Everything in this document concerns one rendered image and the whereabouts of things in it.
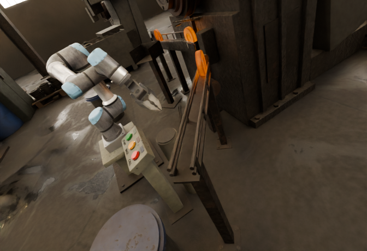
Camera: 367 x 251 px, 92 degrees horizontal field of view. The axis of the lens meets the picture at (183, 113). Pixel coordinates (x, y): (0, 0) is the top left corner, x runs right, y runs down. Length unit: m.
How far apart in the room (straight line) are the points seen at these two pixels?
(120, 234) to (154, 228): 0.15
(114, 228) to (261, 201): 0.79
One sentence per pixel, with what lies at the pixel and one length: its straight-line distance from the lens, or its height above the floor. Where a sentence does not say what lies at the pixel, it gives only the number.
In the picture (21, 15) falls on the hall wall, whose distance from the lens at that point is 11.69.
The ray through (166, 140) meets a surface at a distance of 0.91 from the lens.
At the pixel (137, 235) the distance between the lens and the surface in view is 0.84.
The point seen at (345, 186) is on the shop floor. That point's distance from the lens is 1.34.
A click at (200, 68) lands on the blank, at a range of 0.99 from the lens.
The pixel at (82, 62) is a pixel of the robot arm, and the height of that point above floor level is 0.93.
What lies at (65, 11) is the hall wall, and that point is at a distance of 11.41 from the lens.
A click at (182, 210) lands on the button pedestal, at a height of 0.01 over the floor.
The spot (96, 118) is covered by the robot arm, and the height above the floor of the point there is 0.58.
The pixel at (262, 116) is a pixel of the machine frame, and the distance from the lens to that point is 1.56.
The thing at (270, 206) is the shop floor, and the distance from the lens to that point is 1.21.
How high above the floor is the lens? 1.11
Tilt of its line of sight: 35 degrees down
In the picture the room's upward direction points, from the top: 23 degrees counter-clockwise
